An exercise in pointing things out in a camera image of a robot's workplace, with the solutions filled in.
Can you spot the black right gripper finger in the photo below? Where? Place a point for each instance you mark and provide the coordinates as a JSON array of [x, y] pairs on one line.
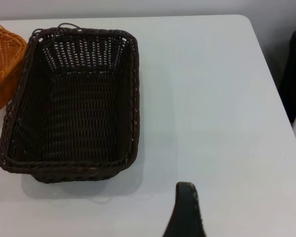
[[185, 212]]

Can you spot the dark brown wicker basket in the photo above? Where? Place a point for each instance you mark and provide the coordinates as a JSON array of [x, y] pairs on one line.
[[84, 111]]

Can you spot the orange wicker basket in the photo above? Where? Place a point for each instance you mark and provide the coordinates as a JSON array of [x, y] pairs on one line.
[[5, 54]]

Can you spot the black background object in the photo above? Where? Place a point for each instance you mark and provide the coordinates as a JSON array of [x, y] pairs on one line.
[[294, 74]]

